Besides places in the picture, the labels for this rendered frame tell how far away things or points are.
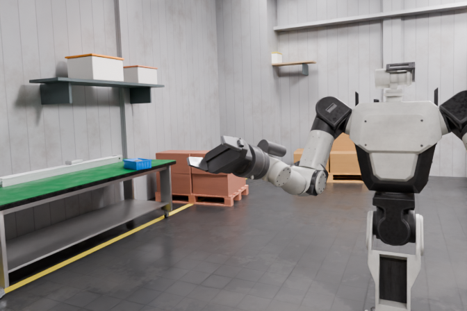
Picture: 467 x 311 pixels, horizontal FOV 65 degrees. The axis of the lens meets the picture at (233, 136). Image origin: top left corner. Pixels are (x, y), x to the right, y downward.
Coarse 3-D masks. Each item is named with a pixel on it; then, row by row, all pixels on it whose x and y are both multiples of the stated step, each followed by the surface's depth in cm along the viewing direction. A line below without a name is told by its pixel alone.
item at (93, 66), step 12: (72, 60) 415; (84, 60) 407; (96, 60) 407; (108, 60) 424; (120, 60) 442; (72, 72) 416; (84, 72) 408; (96, 72) 407; (108, 72) 424; (120, 72) 442
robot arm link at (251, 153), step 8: (248, 144) 93; (208, 152) 91; (216, 152) 89; (224, 152) 88; (232, 152) 87; (240, 152) 84; (248, 152) 89; (256, 152) 92; (208, 160) 91; (216, 160) 89; (224, 160) 87; (232, 160) 86; (240, 160) 87; (248, 160) 89; (256, 160) 91; (264, 160) 94; (208, 168) 90; (216, 168) 88; (224, 168) 88; (232, 168) 90; (240, 168) 91; (248, 168) 92; (256, 168) 92; (240, 176) 93; (248, 176) 93
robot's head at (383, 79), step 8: (376, 72) 123; (384, 72) 122; (392, 72) 122; (400, 72) 120; (408, 72) 119; (376, 80) 123; (384, 80) 122; (392, 80) 121; (400, 80) 120; (408, 80) 119; (376, 88) 125; (392, 88) 122
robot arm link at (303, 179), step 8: (296, 168) 123; (304, 168) 123; (296, 176) 112; (304, 176) 120; (312, 176) 118; (288, 184) 110; (296, 184) 113; (304, 184) 116; (312, 184) 118; (288, 192) 115; (296, 192) 115; (304, 192) 118; (312, 192) 117
